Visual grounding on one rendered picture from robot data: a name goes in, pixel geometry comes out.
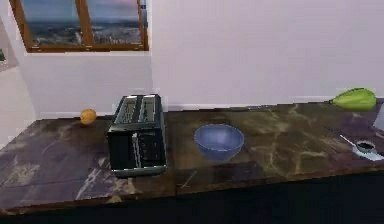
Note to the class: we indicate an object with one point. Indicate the dark kitchen counter cabinet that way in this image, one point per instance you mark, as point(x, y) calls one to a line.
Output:
point(200, 186)

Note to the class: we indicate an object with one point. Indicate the orange round fruit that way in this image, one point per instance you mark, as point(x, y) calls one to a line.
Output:
point(88, 116)

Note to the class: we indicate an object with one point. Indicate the black toaster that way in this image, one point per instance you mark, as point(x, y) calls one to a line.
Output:
point(138, 143)

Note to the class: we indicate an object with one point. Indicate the silver ladle spoon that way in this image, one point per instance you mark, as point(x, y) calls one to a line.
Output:
point(365, 147)

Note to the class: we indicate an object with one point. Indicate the brown framed window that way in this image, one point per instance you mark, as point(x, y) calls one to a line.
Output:
point(83, 25)

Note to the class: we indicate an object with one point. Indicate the green oval vegetable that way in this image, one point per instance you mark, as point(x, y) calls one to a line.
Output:
point(356, 99)

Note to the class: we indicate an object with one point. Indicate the blue bowl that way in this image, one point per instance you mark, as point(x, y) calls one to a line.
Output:
point(219, 141)

